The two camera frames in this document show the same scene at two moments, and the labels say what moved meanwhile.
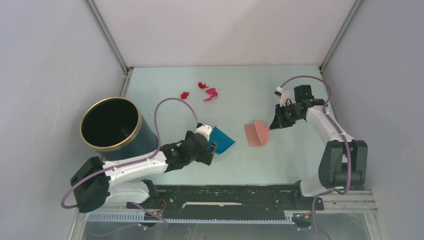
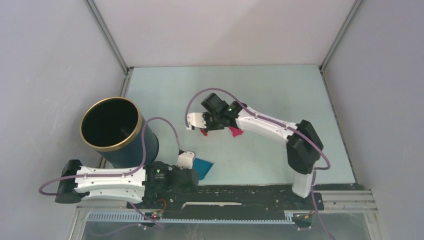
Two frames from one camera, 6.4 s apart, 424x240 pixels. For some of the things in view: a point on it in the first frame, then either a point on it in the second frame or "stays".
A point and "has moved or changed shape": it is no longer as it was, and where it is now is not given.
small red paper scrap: x=202 y=86 has moved or changed shape
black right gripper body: x=286 y=115 -> x=212 y=122
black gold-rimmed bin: x=114 y=127 stays
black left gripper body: x=203 y=156 -> x=179 y=190
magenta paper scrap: x=212 y=91 has moved or changed shape
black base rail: x=227 y=201 stays
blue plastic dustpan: x=224 y=141 -> x=202 y=167
